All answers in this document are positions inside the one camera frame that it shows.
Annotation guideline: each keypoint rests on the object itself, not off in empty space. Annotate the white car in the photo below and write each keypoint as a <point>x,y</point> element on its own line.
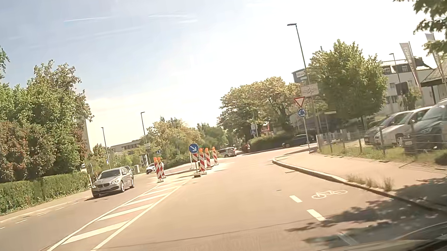
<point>150,169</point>

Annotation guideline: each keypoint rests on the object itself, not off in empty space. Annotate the white direction sign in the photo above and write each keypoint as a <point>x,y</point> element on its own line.
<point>310,90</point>

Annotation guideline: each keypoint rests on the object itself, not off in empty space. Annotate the row of red-white barrier beacons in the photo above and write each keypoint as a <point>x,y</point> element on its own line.
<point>202,161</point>

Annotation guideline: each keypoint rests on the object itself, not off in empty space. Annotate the tall lamp post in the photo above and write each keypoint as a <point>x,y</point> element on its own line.
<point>307,81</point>

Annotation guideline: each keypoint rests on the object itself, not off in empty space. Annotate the give way and roundabout sign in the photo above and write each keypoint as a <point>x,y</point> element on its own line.
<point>301,106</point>

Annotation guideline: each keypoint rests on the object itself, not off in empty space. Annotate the white banner flag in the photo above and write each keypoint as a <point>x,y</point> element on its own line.
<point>435,54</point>
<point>409,60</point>

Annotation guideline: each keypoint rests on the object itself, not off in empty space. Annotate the grey flat-roofed building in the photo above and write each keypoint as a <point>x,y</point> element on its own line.
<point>126,147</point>

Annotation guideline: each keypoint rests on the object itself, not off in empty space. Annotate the white building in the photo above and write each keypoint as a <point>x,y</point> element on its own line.
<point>401,86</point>

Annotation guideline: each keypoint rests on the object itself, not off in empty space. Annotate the yellow-green tree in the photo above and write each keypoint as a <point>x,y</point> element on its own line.
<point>258,104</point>

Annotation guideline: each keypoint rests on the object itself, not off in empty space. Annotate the road markings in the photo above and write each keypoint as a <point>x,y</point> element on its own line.
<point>96,232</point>

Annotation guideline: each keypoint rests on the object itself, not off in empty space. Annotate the low green hedge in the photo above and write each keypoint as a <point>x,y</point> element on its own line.
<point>268,141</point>

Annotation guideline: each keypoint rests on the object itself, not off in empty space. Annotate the round green tree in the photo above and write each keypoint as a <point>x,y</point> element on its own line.
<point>348,79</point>

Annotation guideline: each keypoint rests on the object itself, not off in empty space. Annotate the dark grey parked car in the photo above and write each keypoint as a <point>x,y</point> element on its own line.
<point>380,126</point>

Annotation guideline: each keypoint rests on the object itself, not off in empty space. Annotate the blue round arrow sign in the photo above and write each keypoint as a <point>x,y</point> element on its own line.
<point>193,148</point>

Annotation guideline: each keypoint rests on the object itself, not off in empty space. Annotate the grey paved pavement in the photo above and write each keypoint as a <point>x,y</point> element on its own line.
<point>374,173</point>

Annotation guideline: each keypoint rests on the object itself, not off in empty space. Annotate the pavement beside hedge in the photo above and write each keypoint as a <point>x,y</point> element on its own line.
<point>17,213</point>

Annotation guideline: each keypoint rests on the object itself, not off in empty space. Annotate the grass verge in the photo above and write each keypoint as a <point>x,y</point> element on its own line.
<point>371,153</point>

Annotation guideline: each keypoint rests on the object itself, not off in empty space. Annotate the silver saloon car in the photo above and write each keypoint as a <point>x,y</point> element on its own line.
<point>111,181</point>

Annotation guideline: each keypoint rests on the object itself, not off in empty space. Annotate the green trimmed hedge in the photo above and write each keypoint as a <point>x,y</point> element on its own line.
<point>2,198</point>

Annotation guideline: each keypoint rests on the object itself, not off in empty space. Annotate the grey asphalt road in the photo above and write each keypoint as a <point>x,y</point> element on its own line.
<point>218,207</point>

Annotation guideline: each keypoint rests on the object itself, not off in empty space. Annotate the silver parked car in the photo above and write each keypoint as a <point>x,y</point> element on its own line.
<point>399,128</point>

